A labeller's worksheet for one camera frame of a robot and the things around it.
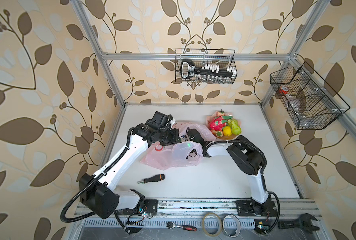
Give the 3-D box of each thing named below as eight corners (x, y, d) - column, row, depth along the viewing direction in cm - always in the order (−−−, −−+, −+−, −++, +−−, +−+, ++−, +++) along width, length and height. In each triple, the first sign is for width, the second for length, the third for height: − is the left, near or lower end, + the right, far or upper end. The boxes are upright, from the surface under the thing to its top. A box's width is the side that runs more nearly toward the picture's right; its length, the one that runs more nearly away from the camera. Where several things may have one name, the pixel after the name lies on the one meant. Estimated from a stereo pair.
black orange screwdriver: (138, 184, 84) (137, 183, 81) (138, 180, 85) (137, 178, 83) (165, 179, 85) (164, 178, 83) (164, 175, 87) (164, 173, 85)
